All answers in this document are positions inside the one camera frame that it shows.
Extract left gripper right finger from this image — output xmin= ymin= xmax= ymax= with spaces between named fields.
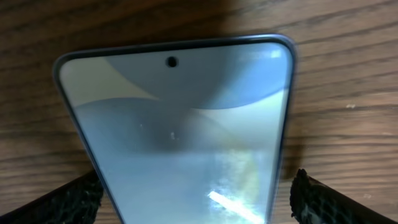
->
xmin=290 ymin=169 xmax=397 ymax=224

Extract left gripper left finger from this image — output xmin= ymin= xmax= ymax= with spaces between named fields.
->
xmin=1 ymin=170 xmax=104 ymax=224

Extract blue Samsung Galaxy smartphone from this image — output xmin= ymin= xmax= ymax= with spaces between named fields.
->
xmin=53 ymin=34 xmax=297 ymax=223

